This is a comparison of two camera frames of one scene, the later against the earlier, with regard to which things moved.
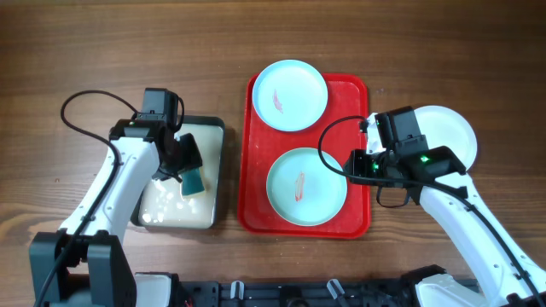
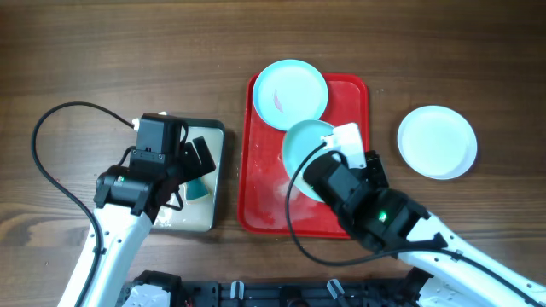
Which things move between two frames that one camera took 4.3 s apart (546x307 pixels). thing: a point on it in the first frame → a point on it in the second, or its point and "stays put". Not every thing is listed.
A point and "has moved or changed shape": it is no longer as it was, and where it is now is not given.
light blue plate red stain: x=290 y=95 stays put
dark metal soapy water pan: x=162 y=204 stays put
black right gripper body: x=372 y=165 → x=374 y=174
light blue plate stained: x=303 y=191 → x=299 y=140
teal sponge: x=192 y=181 has moved or changed shape
